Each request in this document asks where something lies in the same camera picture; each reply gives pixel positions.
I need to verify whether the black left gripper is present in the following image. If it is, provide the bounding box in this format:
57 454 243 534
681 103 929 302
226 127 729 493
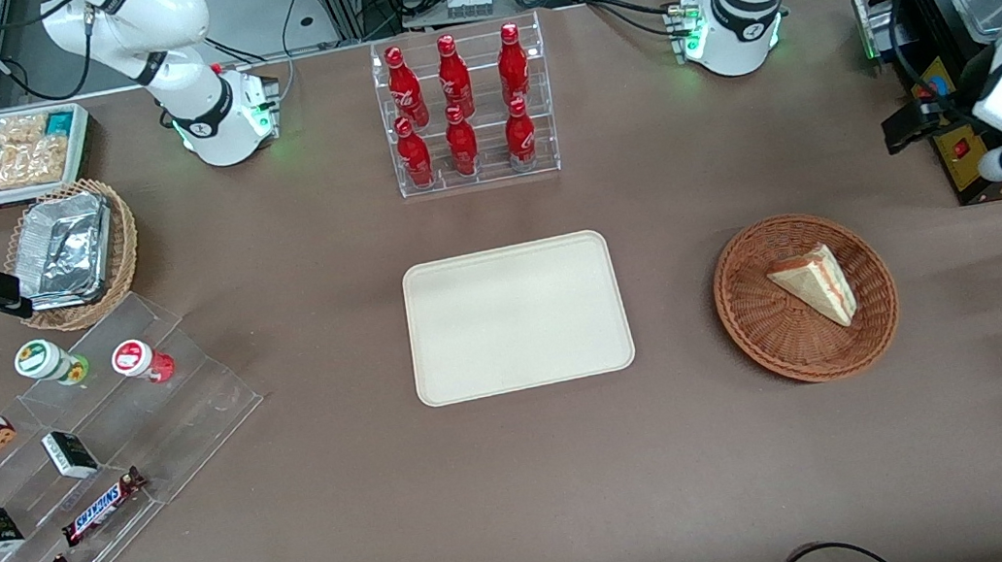
879 94 969 158

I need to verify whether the triangular sandwich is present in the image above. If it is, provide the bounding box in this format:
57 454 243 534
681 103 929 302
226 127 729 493
763 239 860 338

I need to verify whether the silver foil tray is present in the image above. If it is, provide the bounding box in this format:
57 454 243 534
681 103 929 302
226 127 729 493
10 187 124 314

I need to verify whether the tan wicker basket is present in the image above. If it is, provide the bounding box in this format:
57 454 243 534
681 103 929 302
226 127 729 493
0 172 150 340

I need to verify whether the brown round wicker basket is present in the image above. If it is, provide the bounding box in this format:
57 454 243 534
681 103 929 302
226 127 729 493
704 201 909 396

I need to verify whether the cream plastic tray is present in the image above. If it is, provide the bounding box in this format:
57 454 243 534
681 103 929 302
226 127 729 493
398 225 640 410

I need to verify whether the green lid white cup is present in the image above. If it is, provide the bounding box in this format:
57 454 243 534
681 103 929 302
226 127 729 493
12 333 93 394

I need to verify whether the red lid white cup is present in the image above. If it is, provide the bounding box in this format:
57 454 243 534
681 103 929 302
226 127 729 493
109 334 178 390

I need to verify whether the white rectangular snack bin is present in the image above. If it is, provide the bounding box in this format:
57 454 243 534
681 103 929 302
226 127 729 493
0 100 102 210

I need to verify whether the clear acrylic stepped display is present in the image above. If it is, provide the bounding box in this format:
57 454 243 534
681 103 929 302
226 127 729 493
0 276 287 562

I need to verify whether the red cola bottle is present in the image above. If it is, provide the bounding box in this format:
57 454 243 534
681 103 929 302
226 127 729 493
442 103 483 179
393 114 437 191
500 95 542 175
432 31 477 121
492 20 535 110
383 42 431 132

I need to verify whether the clear acrylic bottle rack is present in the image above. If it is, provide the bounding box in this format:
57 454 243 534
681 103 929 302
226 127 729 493
366 9 564 202

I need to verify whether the white power strip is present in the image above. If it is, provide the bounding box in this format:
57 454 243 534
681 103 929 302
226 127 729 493
444 0 496 23

